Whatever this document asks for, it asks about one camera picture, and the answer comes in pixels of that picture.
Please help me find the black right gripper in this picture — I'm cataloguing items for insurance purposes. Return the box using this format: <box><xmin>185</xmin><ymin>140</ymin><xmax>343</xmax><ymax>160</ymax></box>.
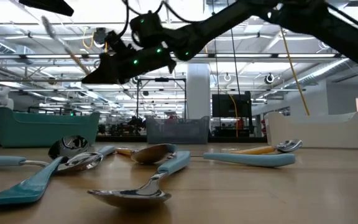
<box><xmin>81</xmin><ymin>45</ymin><xmax>177</xmax><ymax>85</ymax></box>

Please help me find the orange-handled silver spoon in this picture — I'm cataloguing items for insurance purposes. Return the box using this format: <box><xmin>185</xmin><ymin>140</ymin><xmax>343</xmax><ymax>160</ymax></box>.
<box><xmin>228</xmin><ymin>139</ymin><xmax>303</xmax><ymax>156</ymax></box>
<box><xmin>40</xmin><ymin>15</ymin><xmax>91</xmax><ymax>77</ymax></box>

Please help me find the wooden-bowl spoon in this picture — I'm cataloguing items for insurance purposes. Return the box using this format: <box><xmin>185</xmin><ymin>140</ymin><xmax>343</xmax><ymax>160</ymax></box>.
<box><xmin>116</xmin><ymin>143</ymin><xmax>171</xmax><ymax>165</ymax></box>

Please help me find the teal plastic bin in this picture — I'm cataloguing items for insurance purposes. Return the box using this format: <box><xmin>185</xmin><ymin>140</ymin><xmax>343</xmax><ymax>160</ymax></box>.
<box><xmin>0</xmin><ymin>107</ymin><xmax>101</xmax><ymax>148</ymax></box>

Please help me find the grey translucent plastic bin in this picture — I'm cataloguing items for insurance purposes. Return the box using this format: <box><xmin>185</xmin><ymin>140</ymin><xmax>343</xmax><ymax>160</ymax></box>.
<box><xmin>145</xmin><ymin>116</ymin><xmax>210</xmax><ymax>144</ymax></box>

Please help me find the white square pillar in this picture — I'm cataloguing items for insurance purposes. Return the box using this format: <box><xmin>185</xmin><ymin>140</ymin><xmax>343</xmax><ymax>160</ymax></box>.
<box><xmin>186</xmin><ymin>63</ymin><xmax>211</xmax><ymax>121</ymax></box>

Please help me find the white robot figure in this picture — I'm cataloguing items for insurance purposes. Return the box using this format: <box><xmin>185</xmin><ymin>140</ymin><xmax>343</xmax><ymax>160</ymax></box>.
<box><xmin>0</xmin><ymin>86</ymin><xmax>14</xmax><ymax>125</ymax></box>

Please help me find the black monitor screen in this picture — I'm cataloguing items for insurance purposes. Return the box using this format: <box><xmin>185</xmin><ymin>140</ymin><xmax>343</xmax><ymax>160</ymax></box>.
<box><xmin>212</xmin><ymin>93</ymin><xmax>253</xmax><ymax>118</ymax></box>

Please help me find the white plastic bin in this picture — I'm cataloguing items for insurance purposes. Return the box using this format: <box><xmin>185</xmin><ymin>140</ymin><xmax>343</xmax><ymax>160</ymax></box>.
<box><xmin>264</xmin><ymin>109</ymin><xmax>358</xmax><ymax>149</ymax></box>

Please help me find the black cable with coil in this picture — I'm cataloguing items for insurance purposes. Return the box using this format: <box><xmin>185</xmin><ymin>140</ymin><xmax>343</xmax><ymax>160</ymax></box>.
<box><xmin>230</xmin><ymin>27</ymin><xmax>241</xmax><ymax>94</ymax></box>

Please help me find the teal-handled black spoon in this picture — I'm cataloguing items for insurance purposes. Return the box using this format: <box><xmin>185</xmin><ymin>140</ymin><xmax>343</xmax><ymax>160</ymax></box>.
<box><xmin>0</xmin><ymin>135</ymin><xmax>90</xmax><ymax>208</ymax></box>

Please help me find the thin yellow power cable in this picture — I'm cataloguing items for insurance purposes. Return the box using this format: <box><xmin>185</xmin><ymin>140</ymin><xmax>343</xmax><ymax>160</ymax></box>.
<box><xmin>227</xmin><ymin>92</ymin><xmax>239</xmax><ymax>138</ymax></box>

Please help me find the yellow hanging cable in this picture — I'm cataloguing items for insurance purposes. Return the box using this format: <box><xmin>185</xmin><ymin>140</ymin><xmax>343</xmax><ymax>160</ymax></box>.
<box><xmin>280</xmin><ymin>27</ymin><xmax>311</xmax><ymax>116</ymax></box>

